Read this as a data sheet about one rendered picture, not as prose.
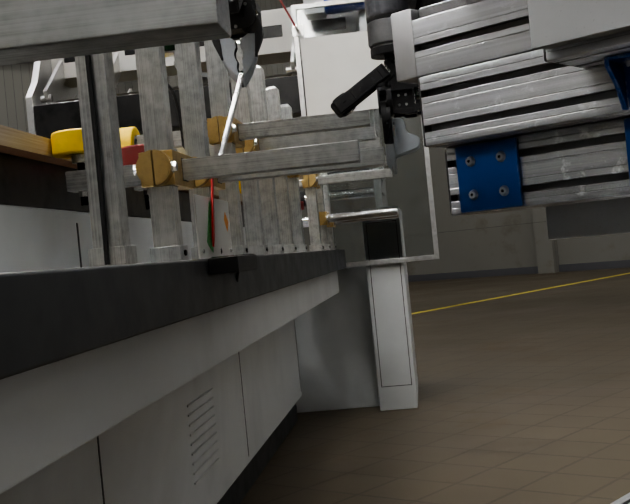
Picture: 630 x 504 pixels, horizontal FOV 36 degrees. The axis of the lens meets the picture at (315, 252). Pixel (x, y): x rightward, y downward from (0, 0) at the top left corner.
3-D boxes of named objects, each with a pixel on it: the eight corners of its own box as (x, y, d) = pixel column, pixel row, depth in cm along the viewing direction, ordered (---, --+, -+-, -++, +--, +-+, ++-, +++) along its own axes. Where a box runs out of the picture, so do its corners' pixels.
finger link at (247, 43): (265, 89, 176) (260, 38, 176) (259, 84, 170) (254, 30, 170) (247, 91, 176) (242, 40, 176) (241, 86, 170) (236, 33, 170)
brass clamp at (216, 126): (248, 147, 200) (245, 122, 200) (235, 140, 186) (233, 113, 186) (218, 150, 200) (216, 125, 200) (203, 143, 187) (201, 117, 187)
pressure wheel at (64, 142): (95, 207, 152) (88, 133, 152) (122, 201, 146) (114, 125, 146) (47, 209, 147) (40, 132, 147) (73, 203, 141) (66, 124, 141)
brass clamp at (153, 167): (197, 188, 150) (194, 155, 150) (176, 183, 136) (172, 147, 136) (158, 192, 150) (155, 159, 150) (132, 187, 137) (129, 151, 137)
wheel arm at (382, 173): (392, 177, 343) (391, 167, 343) (392, 177, 339) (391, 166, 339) (251, 192, 348) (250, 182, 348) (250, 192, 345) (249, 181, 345)
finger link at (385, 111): (393, 142, 162) (388, 89, 162) (384, 143, 162) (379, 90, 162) (394, 145, 167) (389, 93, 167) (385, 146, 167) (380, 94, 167)
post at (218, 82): (247, 273, 192) (223, 29, 193) (244, 273, 189) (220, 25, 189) (230, 274, 193) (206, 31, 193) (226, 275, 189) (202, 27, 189)
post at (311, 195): (322, 253, 342) (309, 116, 342) (321, 254, 338) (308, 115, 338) (312, 254, 342) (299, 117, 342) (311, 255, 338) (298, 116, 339)
